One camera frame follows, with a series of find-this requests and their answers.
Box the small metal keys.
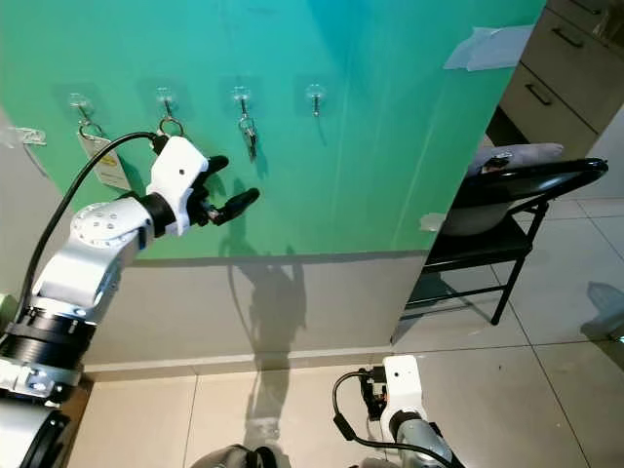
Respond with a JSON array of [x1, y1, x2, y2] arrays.
[[238, 114, 260, 162]]

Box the clear adhesive metal hook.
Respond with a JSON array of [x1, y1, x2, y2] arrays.
[[225, 81, 259, 121], [149, 83, 184, 124], [64, 88, 100, 133], [298, 79, 333, 119]]

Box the key bunch with white fob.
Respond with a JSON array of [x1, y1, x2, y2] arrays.
[[153, 116, 186, 147]]

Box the white tag with yellow print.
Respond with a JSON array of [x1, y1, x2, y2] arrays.
[[78, 131, 134, 192]]

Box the black metal chair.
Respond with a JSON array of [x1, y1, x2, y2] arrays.
[[405, 156, 607, 326]]

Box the clear tape strip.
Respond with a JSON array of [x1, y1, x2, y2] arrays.
[[5, 125, 48, 147], [419, 212, 447, 233]]

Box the brown cardboard box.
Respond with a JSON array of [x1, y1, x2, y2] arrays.
[[70, 375, 96, 467]]

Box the grey cloth bundle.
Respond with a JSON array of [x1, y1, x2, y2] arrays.
[[478, 142, 566, 175]]

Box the grey drawer cabinet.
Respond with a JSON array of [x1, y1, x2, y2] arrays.
[[487, 0, 624, 149]]

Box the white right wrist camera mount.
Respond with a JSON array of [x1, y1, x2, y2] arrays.
[[382, 355, 425, 415]]

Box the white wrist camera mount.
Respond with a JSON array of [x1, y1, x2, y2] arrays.
[[148, 136, 209, 238], [382, 355, 425, 415]]

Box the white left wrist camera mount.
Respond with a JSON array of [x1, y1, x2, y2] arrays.
[[148, 136, 209, 238]]

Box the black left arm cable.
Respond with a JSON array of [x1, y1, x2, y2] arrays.
[[19, 131, 162, 318]]

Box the green wall board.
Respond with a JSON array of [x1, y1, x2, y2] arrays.
[[0, 0, 547, 262]]

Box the black drawer handle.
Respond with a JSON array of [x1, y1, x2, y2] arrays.
[[525, 83, 554, 106], [552, 26, 586, 50]]

